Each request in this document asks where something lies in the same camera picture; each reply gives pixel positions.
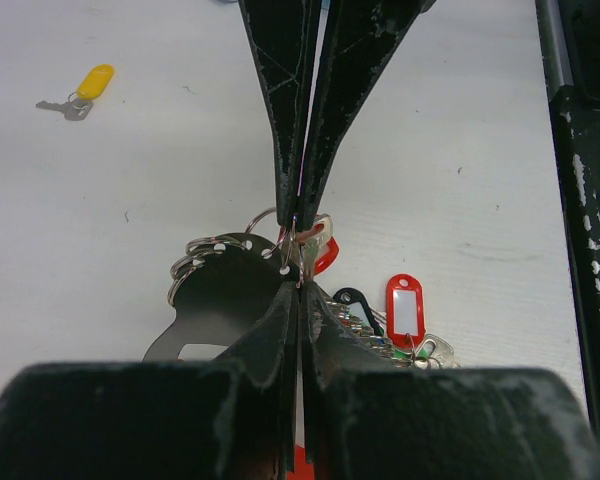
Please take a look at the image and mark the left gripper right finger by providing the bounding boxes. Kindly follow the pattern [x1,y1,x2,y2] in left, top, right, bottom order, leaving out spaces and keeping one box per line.
[300,282,600,479]

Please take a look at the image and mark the yellow tag key right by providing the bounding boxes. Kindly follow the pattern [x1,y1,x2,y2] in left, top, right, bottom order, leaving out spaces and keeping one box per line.
[35,64,115,121]

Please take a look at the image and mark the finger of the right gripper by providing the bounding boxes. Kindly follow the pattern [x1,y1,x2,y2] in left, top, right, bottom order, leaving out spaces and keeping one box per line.
[297,0,432,230]
[239,0,320,225]

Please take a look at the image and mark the black key tag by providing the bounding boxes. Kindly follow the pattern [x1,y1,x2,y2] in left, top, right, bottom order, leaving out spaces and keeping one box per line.
[333,287,387,336]

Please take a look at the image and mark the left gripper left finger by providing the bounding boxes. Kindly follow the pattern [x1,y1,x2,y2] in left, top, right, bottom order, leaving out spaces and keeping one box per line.
[0,282,299,479]

